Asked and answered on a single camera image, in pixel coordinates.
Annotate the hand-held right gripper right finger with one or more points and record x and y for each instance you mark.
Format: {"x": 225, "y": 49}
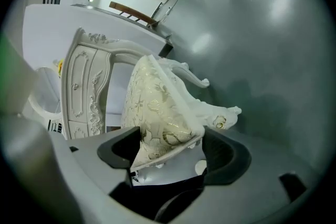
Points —
{"x": 228, "y": 160}

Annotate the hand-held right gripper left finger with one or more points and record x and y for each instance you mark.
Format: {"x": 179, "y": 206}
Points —
{"x": 86, "y": 154}

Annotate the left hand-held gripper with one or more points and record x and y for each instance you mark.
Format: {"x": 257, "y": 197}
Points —
{"x": 55, "y": 126}

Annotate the white ornate miniature vanity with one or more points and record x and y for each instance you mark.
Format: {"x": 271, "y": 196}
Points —
{"x": 81, "y": 81}

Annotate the cream upholstered stool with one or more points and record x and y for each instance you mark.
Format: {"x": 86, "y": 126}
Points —
{"x": 157, "y": 112}

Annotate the person's white shoe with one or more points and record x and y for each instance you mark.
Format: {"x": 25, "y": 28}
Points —
{"x": 201, "y": 166}

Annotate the sunflower bouquet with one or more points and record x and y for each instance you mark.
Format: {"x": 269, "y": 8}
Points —
{"x": 60, "y": 66}

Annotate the person's black clothing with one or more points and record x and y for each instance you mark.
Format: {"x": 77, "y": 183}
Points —
{"x": 168, "y": 191}

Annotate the white partition panel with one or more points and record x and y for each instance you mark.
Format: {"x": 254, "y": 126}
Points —
{"x": 52, "y": 34}

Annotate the brown wooden post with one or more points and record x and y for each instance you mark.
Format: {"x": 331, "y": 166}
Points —
{"x": 131, "y": 11}

